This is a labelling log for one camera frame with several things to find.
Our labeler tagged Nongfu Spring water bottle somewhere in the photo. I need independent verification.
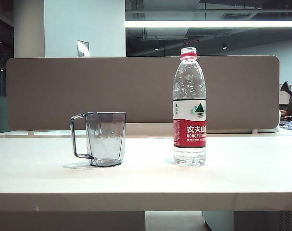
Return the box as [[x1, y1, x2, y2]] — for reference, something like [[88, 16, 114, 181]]
[[172, 47, 207, 168]]

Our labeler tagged transparent grey plastic mug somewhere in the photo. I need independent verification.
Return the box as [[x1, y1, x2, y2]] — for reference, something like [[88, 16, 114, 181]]
[[70, 111, 127, 167]]

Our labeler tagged brown fabric desk divider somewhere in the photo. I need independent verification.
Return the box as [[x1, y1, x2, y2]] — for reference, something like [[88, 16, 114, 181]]
[[5, 55, 280, 131]]

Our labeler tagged long linear ceiling light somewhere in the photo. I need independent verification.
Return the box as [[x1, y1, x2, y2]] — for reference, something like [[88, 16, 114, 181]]
[[124, 20, 292, 28]]

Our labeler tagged white round column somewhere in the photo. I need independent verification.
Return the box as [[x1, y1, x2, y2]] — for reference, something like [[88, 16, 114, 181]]
[[13, 0, 45, 58]]

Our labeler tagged framed wall notice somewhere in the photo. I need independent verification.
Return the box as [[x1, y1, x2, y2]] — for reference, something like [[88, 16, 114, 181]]
[[76, 40, 90, 58]]

